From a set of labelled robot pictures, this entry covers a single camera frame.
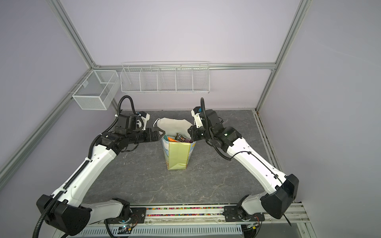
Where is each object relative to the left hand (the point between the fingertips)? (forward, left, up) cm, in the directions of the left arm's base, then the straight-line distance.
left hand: (158, 134), depth 74 cm
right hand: (0, -16, +3) cm, 16 cm away
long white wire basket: (+44, -2, +4) cm, 45 cm away
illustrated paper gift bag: (-7, -9, -10) cm, 15 cm away
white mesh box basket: (+39, +43, 0) cm, 58 cm away
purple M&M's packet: (+5, -11, -11) cm, 16 cm away
